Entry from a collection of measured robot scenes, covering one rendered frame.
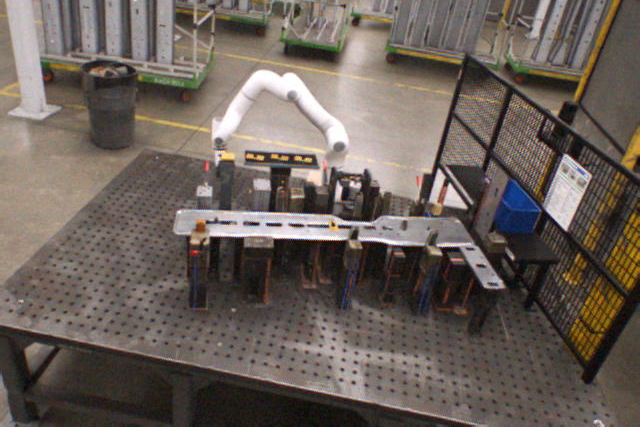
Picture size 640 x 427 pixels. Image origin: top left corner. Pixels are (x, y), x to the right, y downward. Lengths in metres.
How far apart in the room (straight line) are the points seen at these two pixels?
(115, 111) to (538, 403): 4.02
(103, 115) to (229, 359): 3.31
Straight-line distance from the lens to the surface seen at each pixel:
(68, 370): 3.09
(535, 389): 2.38
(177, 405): 2.38
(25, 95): 5.91
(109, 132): 5.05
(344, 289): 2.30
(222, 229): 2.24
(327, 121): 2.79
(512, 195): 2.83
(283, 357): 2.13
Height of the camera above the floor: 2.29
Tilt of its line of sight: 30 degrees down
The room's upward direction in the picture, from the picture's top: 9 degrees clockwise
